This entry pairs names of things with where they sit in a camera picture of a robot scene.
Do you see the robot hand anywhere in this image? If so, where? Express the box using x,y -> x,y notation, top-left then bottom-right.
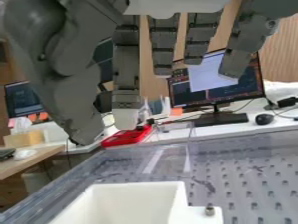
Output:
0,0 -> 298,147

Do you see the computer monitor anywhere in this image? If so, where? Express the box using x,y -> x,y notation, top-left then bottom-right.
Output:
3,80 -> 47,119

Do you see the wooden tissue box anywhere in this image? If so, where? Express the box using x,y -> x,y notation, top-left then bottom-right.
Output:
3,129 -> 47,148

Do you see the red tray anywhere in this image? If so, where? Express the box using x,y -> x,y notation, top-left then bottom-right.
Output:
100,124 -> 155,148

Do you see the wooden desk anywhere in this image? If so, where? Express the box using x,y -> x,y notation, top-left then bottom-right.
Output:
0,143 -> 67,182

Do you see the clear box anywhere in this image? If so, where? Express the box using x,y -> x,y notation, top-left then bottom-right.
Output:
0,128 -> 298,224

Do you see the monitor on black stand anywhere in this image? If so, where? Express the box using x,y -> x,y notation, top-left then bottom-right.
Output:
167,49 -> 268,128

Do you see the white desk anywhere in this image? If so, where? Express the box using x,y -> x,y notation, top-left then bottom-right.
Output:
66,99 -> 298,152

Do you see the small white box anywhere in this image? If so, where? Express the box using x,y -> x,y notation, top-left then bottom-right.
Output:
47,180 -> 227,224

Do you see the black computer mouse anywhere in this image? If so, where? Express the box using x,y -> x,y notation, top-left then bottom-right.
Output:
255,113 -> 277,126

